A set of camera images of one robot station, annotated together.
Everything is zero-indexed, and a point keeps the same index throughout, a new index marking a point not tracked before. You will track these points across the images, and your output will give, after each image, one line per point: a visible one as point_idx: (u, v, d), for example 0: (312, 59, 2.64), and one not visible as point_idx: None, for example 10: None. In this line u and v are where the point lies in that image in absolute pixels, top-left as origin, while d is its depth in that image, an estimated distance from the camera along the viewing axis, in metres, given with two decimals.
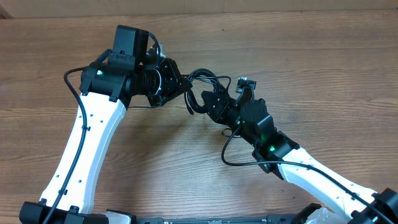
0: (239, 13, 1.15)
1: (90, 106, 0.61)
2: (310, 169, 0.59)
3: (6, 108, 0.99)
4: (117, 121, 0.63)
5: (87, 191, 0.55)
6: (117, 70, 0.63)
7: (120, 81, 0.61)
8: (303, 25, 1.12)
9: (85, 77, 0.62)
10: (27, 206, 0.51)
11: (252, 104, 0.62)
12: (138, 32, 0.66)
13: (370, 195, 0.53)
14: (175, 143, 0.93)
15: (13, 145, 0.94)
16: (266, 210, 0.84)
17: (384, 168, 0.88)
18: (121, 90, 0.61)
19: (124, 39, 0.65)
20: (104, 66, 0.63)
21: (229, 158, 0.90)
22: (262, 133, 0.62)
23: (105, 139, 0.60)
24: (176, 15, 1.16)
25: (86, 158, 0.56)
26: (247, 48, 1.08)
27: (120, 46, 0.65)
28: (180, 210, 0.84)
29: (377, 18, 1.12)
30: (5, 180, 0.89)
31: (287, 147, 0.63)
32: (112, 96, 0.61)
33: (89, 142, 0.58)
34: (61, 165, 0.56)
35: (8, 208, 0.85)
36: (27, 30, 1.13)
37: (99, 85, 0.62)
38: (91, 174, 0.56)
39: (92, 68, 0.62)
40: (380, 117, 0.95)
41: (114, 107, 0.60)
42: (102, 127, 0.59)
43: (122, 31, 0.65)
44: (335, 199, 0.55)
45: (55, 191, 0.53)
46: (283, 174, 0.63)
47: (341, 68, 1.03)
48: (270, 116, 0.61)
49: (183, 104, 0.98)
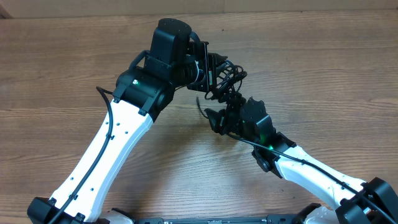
0: (239, 13, 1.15)
1: (119, 114, 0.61)
2: (303, 164, 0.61)
3: (5, 108, 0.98)
4: (141, 133, 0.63)
5: (97, 200, 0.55)
6: (153, 82, 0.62)
7: (153, 94, 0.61)
8: (303, 25, 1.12)
9: (120, 83, 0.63)
10: (37, 201, 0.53)
11: (252, 105, 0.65)
12: (180, 37, 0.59)
13: (359, 185, 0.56)
14: (178, 144, 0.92)
15: (13, 145, 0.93)
16: (266, 210, 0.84)
17: (384, 168, 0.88)
18: (152, 104, 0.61)
19: (161, 43, 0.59)
20: (142, 75, 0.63)
21: (231, 157, 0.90)
22: (261, 132, 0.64)
23: (125, 151, 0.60)
24: (176, 16, 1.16)
25: (104, 167, 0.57)
26: (247, 48, 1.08)
27: (158, 51, 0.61)
28: (180, 210, 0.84)
29: (377, 19, 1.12)
30: (5, 180, 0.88)
31: (285, 147, 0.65)
32: (143, 109, 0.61)
33: (109, 152, 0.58)
34: (77, 169, 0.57)
35: (8, 208, 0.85)
36: (27, 30, 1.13)
37: (132, 94, 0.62)
38: (104, 184, 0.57)
39: (129, 76, 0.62)
40: (380, 117, 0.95)
41: (141, 121, 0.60)
42: (125, 139, 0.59)
43: (161, 35, 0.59)
44: (326, 190, 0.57)
45: (66, 193, 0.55)
46: (281, 171, 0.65)
47: (341, 68, 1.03)
48: (268, 117, 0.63)
49: (183, 104, 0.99)
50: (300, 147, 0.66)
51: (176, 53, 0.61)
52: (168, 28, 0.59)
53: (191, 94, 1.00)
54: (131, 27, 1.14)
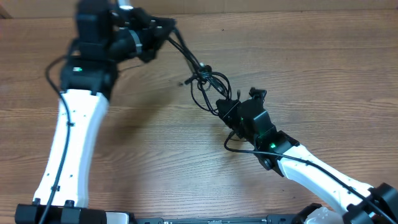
0: (239, 13, 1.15)
1: (73, 102, 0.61)
2: (308, 165, 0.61)
3: (6, 108, 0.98)
4: (100, 115, 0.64)
5: (79, 183, 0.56)
6: (93, 65, 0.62)
7: (98, 76, 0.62)
8: (303, 25, 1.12)
9: (63, 76, 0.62)
10: (20, 210, 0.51)
11: (250, 102, 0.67)
12: (100, 15, 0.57)
13: (366, 190, 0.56)
14: (176, 143, 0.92)
15: (13, 145, 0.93)
16: (266, 210, 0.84)
17: (384, 168, 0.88)
18: (101, 83, 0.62)
19: (86, 27, 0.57)
20: (80, 61, 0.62)
21: (231, 158, 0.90)
22: (260, 129, 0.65)
23: (91, 134, 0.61)
24: (176, 15, 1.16)
25: (74, 153, 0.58)
26: (247, 48, 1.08)
27: (85, 35, 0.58)
28: (180, 210, 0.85)
29: (377, 19, 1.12)
30: (6, 180, 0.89)
31: (288, 144, 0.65)
32: (92, 91, 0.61)
33: (74, 138, 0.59)
34: (50, 164, 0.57)
35: (9, 208, 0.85)
36: (27, 30, 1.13)
37: (79, 82, 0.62)
38: (81, 168, 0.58)
39: (68, 66, 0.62)
40: (380, 117, 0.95)
41: (96, 101, 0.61)
42: (86, 122, 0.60)
43: (81, 19, 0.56)
44: (331, 193, 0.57)
45: (48, 190, 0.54)
46: (283, 170, 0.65)
47: (341, 68, 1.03)
48: (267, 112, 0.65)
49: (183, 104, 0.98)
50: (303, 147, 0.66)
51: (104, 30, 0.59)
52: (86, 9, 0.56)
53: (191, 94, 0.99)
54: None
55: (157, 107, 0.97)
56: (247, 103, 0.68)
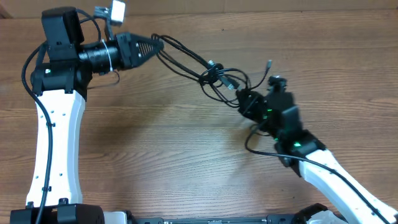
0: (239, 13, 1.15)
1: (50, 104, 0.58)
2: (333, 173, 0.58)
3: (5, 108, 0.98)
4: (79, 112, 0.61)
5: (71, 181, 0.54)
6: (64, 65, 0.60)
7: (69, 74, 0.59)
8: (303, 25, 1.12)
9: (34, 81, 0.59)
10: (15, 216, 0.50)
11: (280, 94, 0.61)
12: (65, 15, 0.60)
13: (392, 215, 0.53)
14: (176, 142, 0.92)
15: (12, 145, 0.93)
16: (266, 210, 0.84)
17: (383, 168, 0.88)
18: (74, 81, 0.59)
19: (54, 28, 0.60)
20: (50, 65, 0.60)
21: (231, 158, 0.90)
22: (288, 125, 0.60)
23: (74, 130, 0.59)
24: (176, 15, 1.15)
25: (61, 152, 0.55)
26: (247, 48, 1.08)
27: (53, 37, 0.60)
28: (180, 210, 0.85)
29: (377, 19, 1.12)
30: (6, 180, 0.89)
31: (313, 145, 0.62)
32: (67, 89, 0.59)
33: (57, 138, 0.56)
34: (37, 167, 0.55)
35: (9, 208, 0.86)
36: (27, 30, 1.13)
37: (51, 84, 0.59)
38: (70, 166, 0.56)
39: (38, 71, 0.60)
40: (380, 117, 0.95)
41: (73, 98, 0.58)
42: (67, 121, 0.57)
43: (48, 22, 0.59)
44: (354, 210, 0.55)
45: (38, 192, 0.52)
46: (303, 171, 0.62)
47: (341, 68, 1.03)
48: (297, 108, 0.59)
49: (183, 104, 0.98)
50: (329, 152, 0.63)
51: (71, 31, 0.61)
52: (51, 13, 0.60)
53: (191, 94, 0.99)
54: (131, 28, 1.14)
55: (157, 106, 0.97)
56: (275, 96, 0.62)
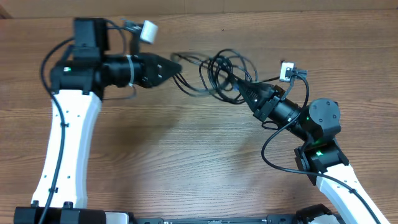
0: (238, 12, 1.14)
1: (65, 102, 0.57)
2: (352, 193, 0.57)
3: (5, 108, 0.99)
4: (94, 114, 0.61)
5: (78, 183, 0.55)
6: (84, 65, 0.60)
7: (88, 74, 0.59)
8: (303, 25, 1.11)
9: (53, 77, 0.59)
10: (19, 213, 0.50)
11: (324, 104, 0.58)
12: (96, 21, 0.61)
13: None
14: (175, 143, 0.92)
15: (13, 145, 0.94)
16: (266, 210, 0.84)
17: (383, 168, 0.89)
18: (91, 82, 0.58)
19: (83, 30, 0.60)
20: (71, 63, 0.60)
21: (231, 158, 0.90)
22: (321, 137, 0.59)
23: (87, 133, 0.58)
24: (175, 15, 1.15)
25: (72, 154, 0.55)
26: (247, 49, 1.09)
27: (80, 38, 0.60)
28: (180, 210, 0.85)
29: (377, 18, 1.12)
30: (6, 180, 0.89)
31: (336, 154, 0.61)
32: (84, 89, 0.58)
33: (69, 139, 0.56)
34: (46, 165, 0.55)
35: (9, 208, 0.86)
36: (27, 30, 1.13)
37: (69, 83, 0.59)
38: (79, 168, 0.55)
39: (58, 67, 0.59)
40: (380, 117, 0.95)
41: (89, 100, 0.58)
42: (81, 122, 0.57)
43: (79, 23, 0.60)
44: None
45: (45, 191, 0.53)
46: (320, 183, 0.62)
47: (341, 68, 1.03)
48: (339, 126, 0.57)
49: (183, 104, 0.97)
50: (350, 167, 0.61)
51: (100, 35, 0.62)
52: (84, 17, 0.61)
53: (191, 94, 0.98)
54: None
55: (157, 106, 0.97)
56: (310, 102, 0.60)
